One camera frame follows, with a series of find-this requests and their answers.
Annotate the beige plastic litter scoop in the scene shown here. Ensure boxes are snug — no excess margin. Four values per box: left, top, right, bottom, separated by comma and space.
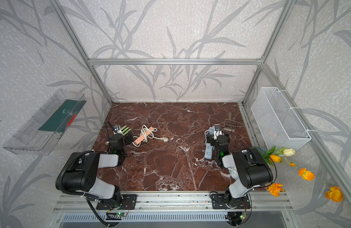
224, 112, 237, 132

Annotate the artificial flower bouquet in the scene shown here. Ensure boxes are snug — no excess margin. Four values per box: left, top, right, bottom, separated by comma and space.
256, 146, 344, 203

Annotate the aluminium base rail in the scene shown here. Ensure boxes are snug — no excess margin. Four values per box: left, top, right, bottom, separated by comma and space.
53, 191, 293, 213

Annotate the light blue power strip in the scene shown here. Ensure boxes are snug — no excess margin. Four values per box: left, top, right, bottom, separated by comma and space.
204, 126, 215, 160

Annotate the pink power strip block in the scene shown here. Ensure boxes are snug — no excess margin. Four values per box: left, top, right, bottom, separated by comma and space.
134, 128, 148, 146

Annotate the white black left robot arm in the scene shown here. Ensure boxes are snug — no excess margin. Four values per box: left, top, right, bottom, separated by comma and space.
55, 133, 137, 210

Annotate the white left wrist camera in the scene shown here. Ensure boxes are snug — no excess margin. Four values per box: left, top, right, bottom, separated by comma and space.
112, 124, 121, 134

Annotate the cream white extension cord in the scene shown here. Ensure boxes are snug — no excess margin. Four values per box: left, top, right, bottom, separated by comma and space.
132, 124, 169, 148

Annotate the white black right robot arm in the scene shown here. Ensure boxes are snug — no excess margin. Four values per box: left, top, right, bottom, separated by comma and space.
206, 131, 277, 211

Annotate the green card in bin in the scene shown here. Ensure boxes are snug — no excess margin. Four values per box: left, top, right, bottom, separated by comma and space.
39, 99, 86, 134

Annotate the white wire mesh basket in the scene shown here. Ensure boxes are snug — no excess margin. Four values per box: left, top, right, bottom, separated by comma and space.
251, 87, 311, 151

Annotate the clear plastic wall bin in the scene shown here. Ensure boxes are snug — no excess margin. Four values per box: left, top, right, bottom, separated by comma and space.
3, 89, 87, 155

